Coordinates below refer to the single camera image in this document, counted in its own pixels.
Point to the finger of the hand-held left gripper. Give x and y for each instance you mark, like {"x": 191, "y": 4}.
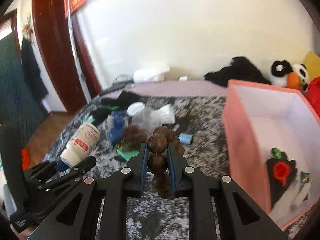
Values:
{"x": 41, "y": 170}
{"x": 75, "y": 170}

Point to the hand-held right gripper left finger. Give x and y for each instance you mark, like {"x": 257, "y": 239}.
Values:
{"x": 143, "y": 166}

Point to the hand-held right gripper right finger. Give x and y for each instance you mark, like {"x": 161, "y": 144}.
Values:
{"x": 172, "y": 171}

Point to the pink storage box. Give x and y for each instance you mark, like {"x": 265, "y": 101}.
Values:
{"x": 247, "y": 140}

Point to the teal small box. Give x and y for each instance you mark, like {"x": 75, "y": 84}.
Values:
{"x": 126, "y": 155}

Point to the brown furry ball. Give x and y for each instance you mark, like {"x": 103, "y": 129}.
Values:
{"x": 133, "y": 137}

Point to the white bottle with red label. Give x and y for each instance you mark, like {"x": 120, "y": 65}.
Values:
{"x": 82, "y": 140}

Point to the light blue spool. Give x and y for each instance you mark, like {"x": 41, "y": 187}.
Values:
{"x": 185, "y": 138}

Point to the clear plastic bag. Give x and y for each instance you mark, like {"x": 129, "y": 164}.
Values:
{"x": 155, "y": 117}

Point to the black cloth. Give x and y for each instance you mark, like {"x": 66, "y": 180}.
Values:
{"x": 125, "y": 97}
{"x": 100, "y": 115}

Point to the grey patterned blanket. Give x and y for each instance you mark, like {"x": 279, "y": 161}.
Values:
{"x": 205, "y": 120}

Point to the green comb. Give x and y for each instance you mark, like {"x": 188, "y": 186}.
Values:
{"x": 113, "y": 107}

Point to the green curtain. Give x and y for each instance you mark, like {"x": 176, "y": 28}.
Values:
{"x": 15, "y": 92}

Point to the pink bed sheet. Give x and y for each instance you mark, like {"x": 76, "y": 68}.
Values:
{"x": 175, "y": 88}

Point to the white pillow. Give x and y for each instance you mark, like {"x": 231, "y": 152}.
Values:
{"x": 150, "y": 74}

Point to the small white box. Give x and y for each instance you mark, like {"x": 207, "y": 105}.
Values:
{"x": 185, "y": 78}

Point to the green spring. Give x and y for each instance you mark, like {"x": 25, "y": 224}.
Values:
{"x": 276, "y": 152}

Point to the black glove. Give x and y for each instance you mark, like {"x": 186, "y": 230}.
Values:
{"x": 277, "y": 190}

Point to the red wooden door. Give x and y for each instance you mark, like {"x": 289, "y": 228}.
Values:
{"x": 57, "y": 55}

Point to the black clothing pile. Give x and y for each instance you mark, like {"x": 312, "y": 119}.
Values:
{"x": 237, "y": 72}

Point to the translucent white glove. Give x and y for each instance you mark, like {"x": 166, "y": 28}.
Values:
{"x": 290, "y": 202}

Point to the small printed card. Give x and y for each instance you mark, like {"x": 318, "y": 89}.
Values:
{"x": 305, "y": 177}

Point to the panda plush with orange carrot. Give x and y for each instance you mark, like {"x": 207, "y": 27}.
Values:
{"x": 300, "y": 77}

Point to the red cloth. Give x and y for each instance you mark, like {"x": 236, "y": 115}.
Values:
{"x": 315, "y": 95}

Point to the yellow pillow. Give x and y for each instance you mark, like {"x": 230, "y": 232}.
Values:
{"x": 313, "y": 62}

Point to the flower wall decoration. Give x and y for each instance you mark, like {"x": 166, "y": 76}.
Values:
{"x": 28, "y": 30}

